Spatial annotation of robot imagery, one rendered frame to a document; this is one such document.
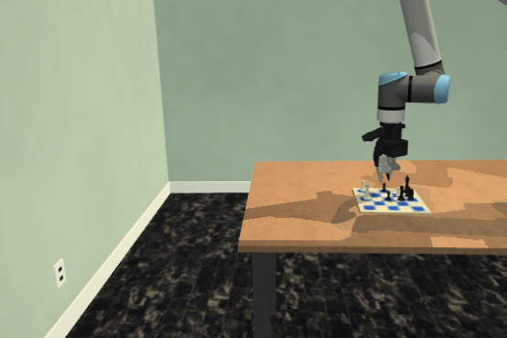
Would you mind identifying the blue and cream chessboard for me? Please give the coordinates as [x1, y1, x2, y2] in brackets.
[352, 188, 432, 215]

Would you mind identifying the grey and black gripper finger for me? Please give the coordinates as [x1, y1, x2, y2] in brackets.
[373, 147, 391, 182]
[386, 156, 401, 180]

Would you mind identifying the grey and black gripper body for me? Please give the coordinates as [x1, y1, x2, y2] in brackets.
[375, 122, 408, 158]

